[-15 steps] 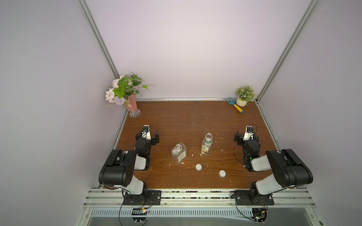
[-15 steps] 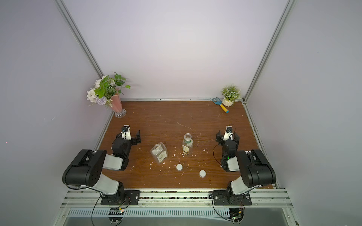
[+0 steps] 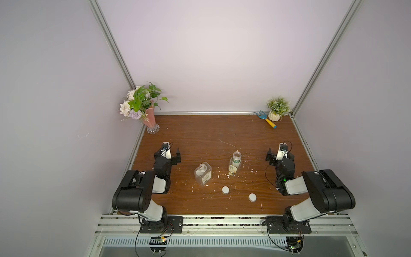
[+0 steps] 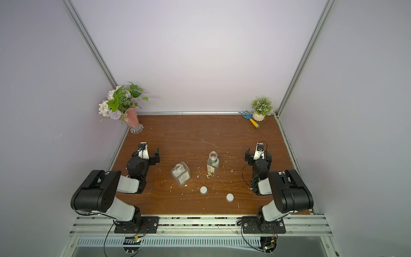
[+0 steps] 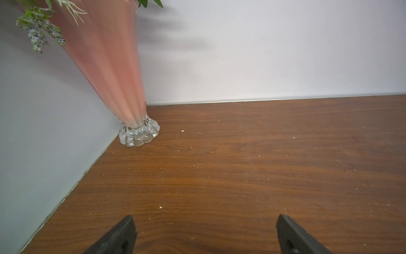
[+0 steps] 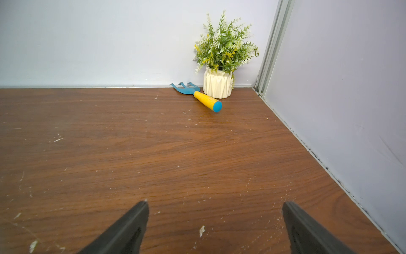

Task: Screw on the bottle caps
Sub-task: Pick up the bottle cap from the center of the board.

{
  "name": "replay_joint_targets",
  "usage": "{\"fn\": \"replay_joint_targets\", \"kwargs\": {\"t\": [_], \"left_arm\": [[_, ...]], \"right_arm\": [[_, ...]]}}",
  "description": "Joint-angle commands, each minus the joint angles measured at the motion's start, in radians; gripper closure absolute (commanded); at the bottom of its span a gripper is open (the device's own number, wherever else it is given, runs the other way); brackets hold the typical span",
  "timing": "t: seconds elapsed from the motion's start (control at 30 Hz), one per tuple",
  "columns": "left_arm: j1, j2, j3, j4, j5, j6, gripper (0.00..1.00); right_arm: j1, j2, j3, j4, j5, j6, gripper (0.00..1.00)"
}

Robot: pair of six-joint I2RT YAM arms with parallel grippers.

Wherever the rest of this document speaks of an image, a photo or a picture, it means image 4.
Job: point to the blue yellow garden trowel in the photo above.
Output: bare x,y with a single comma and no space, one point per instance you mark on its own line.
247,115

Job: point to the pink vase with flowers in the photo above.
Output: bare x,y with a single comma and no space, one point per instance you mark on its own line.
121,104

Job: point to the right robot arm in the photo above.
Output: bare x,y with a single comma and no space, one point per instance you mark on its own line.
290,193

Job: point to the white bottle cap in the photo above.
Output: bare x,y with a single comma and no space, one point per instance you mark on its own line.
230,197
203,190

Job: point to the tall clear labelled bottle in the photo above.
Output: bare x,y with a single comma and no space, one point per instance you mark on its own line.
213,164

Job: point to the small potted green plant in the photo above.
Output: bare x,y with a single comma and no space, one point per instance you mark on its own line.
262,107

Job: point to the aluminium front rail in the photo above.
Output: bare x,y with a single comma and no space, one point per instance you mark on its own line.
204,225

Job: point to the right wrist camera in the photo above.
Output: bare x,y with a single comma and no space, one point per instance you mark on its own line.
260,151

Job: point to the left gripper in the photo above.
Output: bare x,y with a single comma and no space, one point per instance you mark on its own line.
153,161

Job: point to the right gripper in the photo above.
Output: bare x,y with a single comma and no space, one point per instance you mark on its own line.
249,156

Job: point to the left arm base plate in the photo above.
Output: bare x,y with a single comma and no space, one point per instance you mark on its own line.
144,224

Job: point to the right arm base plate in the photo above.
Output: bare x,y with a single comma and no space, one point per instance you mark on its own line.
263,225

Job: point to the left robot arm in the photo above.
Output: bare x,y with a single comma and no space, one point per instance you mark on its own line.
97,193

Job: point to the square clear plastic bottle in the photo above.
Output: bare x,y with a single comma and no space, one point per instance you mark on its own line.
181,173

